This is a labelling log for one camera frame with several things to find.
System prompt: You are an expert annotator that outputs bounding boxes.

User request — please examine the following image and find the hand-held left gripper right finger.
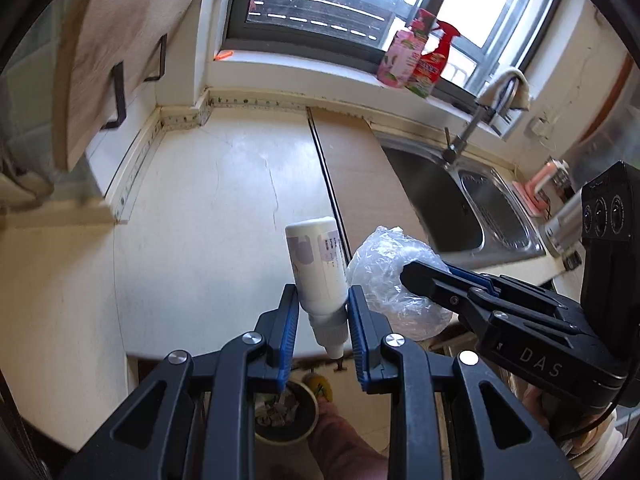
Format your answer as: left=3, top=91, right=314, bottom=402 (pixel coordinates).
left=348, top=284, right=581, bottom=480

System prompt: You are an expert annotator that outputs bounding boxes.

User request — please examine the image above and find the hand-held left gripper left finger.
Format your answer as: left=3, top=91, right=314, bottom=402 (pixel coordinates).
left=60, top=284, right=301, bottom=480

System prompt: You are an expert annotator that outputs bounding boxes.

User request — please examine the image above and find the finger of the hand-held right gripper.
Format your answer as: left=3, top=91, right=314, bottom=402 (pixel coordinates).
left=400, top=259, right=576, bottom=346
left=444, top=265, right=582, bottom=329

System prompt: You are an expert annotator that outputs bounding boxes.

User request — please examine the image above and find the clear plastic bag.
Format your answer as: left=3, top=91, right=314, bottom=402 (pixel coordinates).
left=346, top=225, right=453, bottom=342

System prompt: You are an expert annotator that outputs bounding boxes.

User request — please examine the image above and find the white plastic squeeze bottle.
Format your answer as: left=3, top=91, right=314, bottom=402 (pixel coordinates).
left=285, top=216, right=351, bottom=360

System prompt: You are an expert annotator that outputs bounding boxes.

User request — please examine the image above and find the round dark trash bin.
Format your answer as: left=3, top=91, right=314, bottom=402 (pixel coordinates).
left=252, top=379, right=321, bottom=445

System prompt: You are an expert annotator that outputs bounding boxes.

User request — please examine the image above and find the person's right forearm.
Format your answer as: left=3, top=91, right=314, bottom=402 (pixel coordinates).
left=567, top=412, right=632, bottom=476

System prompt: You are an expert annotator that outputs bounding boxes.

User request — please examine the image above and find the person's right hand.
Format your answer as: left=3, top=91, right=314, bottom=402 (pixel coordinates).
left=515, top=375, right=556, bottom=431

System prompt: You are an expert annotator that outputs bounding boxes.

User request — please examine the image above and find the yellow knitted slipper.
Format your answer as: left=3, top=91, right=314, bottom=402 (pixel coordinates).
left=306, top=374, right=333, bottom=403

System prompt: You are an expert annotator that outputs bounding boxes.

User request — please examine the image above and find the stainless steel sink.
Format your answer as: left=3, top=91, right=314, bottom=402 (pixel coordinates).
left=375, top=132, right=548, bottom=263

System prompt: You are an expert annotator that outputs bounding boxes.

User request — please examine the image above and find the person's pink trouser leg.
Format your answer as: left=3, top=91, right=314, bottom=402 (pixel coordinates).
left=307, top=400, right=391, bottom=480

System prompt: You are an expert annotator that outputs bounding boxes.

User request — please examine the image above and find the pink dish brush holder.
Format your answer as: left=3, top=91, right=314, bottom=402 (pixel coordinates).
left=515, top=157, right=571, bottom=216

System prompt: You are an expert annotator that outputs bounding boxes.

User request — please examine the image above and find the metal sink faucet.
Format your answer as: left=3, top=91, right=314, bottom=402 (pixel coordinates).
left=442, top=67, right=531, bottom=166

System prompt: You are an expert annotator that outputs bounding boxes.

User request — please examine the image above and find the red spray bottle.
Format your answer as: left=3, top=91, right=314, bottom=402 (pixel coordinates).
left=405, top=20, right=461, bottom=98

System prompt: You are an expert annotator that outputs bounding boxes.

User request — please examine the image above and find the pink refill pouch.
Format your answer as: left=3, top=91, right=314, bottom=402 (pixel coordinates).
left=376, top=10, right=436, bottom=88

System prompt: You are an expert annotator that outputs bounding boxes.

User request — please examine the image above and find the black shelf bracket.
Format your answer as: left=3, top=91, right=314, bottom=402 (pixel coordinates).
left=101, top=61, right=126, bottom=131
left=143, top=34, right=168, bottom=82

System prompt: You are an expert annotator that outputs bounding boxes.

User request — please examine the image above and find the wooden wall shelf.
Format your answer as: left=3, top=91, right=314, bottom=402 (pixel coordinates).
left=52, top=0, right=221, bottom=173

